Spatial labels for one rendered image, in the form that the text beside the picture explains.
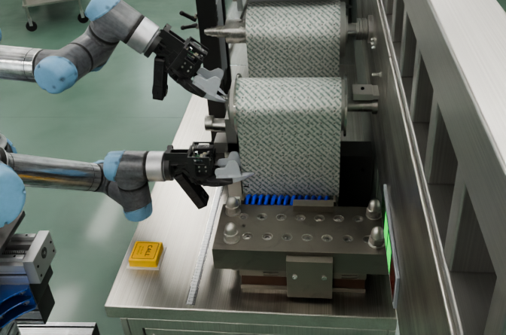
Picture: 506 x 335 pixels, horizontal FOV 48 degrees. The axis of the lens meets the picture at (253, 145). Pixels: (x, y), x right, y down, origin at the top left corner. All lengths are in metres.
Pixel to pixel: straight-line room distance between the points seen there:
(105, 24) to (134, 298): 0.62
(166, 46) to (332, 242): 0.57
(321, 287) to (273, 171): 0.29
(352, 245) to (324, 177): 0.19
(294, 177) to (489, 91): 0.89
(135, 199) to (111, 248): 1.49
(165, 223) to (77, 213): 1.68
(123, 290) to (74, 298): 1.34
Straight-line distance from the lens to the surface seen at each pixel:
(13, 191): 1.23
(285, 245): 1.28
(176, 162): 1.39
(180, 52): 1.29
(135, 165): 1.40
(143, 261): 1.45
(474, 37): 0.66
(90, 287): 2.77
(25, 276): 1.84
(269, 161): 1.36
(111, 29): 1.30
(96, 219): 3.14
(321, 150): 1.34
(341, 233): 1.31
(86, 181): 1.51
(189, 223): 1.57
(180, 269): 1.44
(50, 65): 1.25
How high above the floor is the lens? 1.90
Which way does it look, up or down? 33 degrees down
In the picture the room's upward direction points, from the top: 4 degrees counter-clockwise
